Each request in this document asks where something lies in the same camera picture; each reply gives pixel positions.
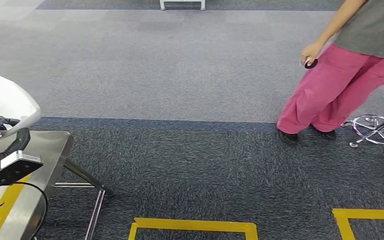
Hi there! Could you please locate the person's right hand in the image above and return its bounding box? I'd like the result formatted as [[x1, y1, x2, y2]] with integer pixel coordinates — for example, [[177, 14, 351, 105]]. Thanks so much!
[[299, 41, 324, 67]]

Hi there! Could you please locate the black round object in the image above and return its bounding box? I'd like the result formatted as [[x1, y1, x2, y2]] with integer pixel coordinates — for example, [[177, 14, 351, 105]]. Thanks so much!
[[303, 57, 319, 70]]

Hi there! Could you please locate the white curved plastic part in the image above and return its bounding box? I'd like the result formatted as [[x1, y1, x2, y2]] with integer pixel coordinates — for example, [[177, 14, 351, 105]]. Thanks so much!
[[0, 71, 42, 140]]

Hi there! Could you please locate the steel workbench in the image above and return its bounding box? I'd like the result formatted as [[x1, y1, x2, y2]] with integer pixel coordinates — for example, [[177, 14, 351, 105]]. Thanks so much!
[[0, 130, 115, 240]]

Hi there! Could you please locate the person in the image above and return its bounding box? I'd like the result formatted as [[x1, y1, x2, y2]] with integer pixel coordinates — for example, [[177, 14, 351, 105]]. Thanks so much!
[[276, 0, 384, 145]]

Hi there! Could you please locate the yellow floor tape rectangle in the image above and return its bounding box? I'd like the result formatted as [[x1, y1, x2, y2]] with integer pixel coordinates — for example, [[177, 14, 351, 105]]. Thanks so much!
[[331, 207, 384, 240], [127, 217, 259, 240]]

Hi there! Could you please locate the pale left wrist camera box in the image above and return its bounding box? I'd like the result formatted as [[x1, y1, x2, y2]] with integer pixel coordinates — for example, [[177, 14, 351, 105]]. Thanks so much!
[[0, 150, 44, 189]]

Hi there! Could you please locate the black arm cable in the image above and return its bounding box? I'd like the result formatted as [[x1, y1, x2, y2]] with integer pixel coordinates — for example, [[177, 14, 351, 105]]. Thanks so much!
[[0, 182, 49, 240]]

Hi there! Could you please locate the white table frame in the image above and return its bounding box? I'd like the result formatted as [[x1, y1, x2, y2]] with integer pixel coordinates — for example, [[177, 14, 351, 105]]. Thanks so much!
[[159, 0, 207, 11]]

